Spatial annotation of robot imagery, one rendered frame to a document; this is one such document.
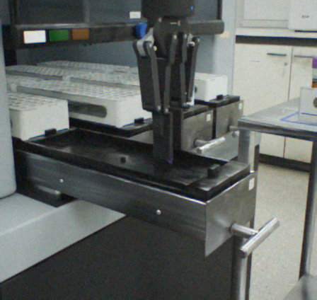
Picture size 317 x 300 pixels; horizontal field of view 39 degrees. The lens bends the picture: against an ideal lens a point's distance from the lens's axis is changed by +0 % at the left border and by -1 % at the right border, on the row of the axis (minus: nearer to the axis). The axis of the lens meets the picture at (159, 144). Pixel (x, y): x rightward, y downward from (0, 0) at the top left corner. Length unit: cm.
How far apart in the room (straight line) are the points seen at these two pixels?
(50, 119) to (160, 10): 29
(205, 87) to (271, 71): 199
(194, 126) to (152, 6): 39
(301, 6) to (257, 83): 56
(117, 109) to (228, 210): 32
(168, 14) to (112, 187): 24
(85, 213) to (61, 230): 5
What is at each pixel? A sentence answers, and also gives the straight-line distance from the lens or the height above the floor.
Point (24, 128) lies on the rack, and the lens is 74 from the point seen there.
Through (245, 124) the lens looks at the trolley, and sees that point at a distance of 85.
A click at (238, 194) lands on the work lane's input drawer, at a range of 58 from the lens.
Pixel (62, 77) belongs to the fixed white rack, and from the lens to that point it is 112.
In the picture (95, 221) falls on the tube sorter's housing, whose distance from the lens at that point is 75.
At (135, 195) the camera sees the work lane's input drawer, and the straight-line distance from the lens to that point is 57.
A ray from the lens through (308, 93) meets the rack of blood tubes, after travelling 86.
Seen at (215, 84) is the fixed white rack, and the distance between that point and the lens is 106.
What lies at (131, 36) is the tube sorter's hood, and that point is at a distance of 84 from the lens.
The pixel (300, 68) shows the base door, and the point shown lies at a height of 68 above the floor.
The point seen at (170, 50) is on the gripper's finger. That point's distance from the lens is 61.
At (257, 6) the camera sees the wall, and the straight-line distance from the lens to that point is 373.
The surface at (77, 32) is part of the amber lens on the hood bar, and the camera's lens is 74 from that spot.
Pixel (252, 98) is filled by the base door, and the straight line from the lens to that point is 308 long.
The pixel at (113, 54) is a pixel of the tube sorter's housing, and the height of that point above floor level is 89.
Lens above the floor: 101
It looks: 16 degrees down
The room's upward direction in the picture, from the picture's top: straight up
